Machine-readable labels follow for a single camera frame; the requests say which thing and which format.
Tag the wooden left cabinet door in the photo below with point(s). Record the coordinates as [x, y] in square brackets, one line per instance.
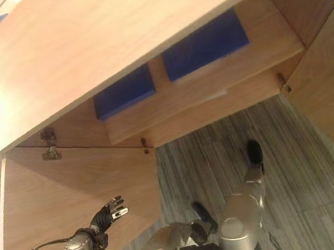
[65, 192]

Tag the small metal door hinge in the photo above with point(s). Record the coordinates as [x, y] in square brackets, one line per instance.
[144, 145]

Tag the robot left silver leg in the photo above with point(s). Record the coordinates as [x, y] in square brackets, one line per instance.
[171, 235]

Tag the robot left five-finger hand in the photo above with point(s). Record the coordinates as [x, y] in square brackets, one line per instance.
[105, 217]

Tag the wooden office cabinet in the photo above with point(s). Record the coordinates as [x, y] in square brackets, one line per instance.
[84, 43]

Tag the robot left dark foot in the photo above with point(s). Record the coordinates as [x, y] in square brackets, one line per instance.
[204, 213]

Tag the robot dark foot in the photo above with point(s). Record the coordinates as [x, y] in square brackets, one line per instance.
[254, 151]
[204, 213]

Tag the large metal door hinge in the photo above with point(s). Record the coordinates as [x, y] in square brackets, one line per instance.
[49, 144]

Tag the wooden cabinet door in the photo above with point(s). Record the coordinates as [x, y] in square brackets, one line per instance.
[65, 192]
[330, 86]

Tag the wooden cabinet shelf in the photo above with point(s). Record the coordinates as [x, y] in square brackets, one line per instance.
[201, 102]

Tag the robot right dark foot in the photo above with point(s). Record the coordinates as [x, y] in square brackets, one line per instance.
[254, 151]

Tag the wooden right cabinet door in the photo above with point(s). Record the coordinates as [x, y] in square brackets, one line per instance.
[330, 86]

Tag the metal hinge on right door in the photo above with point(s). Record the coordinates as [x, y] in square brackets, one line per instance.
[283, 81]

